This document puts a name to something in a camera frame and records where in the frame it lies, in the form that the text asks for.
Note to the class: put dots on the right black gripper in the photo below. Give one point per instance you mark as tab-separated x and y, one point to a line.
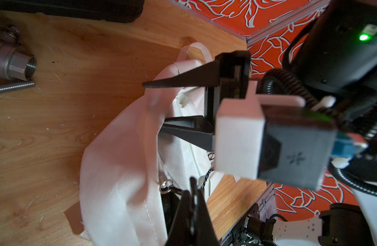
226	77

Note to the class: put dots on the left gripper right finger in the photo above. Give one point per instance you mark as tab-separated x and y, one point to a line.
203	231

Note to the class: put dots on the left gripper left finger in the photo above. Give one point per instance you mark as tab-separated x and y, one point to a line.
183	231

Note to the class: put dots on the white student backpack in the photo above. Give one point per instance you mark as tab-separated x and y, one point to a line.
123	168

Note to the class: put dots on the metal pipe elbow fitting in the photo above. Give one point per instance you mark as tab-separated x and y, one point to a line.
16	63

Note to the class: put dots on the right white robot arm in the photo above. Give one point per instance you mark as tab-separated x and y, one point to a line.
332	65

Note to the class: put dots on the black plastic case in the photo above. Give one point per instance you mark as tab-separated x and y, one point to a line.
113	11

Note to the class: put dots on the steel bolt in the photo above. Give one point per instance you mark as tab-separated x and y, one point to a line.
16	86

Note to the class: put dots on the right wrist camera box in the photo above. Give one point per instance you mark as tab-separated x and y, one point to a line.
273	138

